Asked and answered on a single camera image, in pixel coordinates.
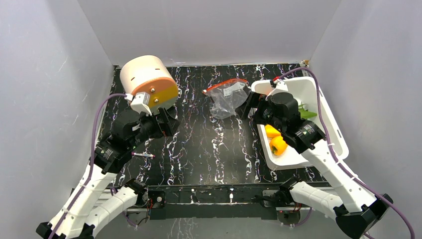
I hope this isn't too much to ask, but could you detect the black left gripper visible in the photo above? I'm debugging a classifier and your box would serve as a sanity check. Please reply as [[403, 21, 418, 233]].
[[129, 107, 181, 150]]

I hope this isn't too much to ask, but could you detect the clear zip bag orange zipper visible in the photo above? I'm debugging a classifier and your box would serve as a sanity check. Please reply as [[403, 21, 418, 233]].
[[203, 78, 248, 120]]

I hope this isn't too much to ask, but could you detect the yellow bell pepper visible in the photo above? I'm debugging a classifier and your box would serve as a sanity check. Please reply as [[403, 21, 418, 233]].
[[265, 124, 281, 138], [269, 135, 288, 156]]

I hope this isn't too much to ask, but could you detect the green leafy vegetable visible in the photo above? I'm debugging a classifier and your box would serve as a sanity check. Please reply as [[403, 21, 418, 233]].
[[298, 104, 317, 120]]

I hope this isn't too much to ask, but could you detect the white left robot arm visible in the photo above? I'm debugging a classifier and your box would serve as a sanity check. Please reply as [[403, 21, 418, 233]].
[[36, 108, 180, 239]]

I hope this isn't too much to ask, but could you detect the cream orange cylinder container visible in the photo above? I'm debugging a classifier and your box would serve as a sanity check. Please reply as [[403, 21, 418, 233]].
[[120, 55, 179, 115]]

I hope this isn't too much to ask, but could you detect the small pen on table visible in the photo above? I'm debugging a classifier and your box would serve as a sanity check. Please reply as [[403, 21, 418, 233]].
[[131, 152, 155, 158]]

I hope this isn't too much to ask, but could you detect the white plastic bin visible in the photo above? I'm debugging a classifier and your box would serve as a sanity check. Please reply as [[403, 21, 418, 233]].
[[251, 77, 349, 170]]

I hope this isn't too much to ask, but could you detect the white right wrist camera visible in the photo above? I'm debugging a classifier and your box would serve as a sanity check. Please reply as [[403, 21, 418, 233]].
[[267, 77, 288, 97]]

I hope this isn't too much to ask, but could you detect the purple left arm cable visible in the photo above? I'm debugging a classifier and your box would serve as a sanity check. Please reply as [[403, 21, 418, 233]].
[[47, 93, 127, 239]]

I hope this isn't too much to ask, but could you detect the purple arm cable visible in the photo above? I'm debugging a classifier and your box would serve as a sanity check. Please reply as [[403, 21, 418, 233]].
[[278, 67, 416, 239], [47, 93, 127, 239]]

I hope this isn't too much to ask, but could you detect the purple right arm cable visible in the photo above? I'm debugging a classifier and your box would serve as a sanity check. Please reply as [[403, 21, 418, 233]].
[[278, 67, 416, 239]]

